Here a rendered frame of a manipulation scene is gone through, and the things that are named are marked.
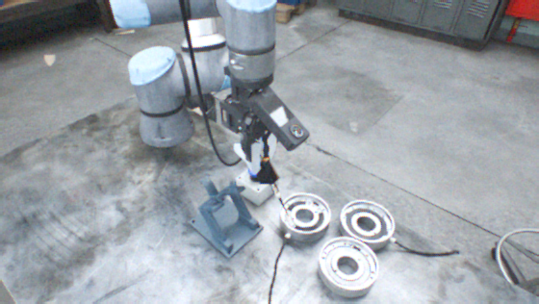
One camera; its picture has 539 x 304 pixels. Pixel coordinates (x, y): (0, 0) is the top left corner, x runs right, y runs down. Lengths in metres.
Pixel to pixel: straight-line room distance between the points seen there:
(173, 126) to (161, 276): 0.41
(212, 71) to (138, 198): 0.36
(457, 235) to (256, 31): 1.62
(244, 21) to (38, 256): 0.60
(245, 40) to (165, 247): 0.44
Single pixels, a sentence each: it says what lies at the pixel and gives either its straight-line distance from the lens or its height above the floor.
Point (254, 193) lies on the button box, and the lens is 0.75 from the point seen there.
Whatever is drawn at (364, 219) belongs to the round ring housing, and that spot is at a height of 0.82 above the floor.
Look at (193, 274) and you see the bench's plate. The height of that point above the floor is 0.80.
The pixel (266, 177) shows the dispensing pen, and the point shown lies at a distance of 0.67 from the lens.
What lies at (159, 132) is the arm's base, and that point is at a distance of 0.95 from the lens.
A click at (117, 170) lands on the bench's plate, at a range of 0.93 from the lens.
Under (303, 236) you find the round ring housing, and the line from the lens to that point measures 0.69.
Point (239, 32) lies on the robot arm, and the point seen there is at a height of 1.21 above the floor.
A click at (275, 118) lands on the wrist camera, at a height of 1.08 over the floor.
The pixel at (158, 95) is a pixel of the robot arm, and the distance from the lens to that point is 0.90.
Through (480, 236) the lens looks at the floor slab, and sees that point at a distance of 2.00.
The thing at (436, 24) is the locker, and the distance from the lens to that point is 3.93.
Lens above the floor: 1.39
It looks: 40 degrees down
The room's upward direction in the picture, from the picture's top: straight up
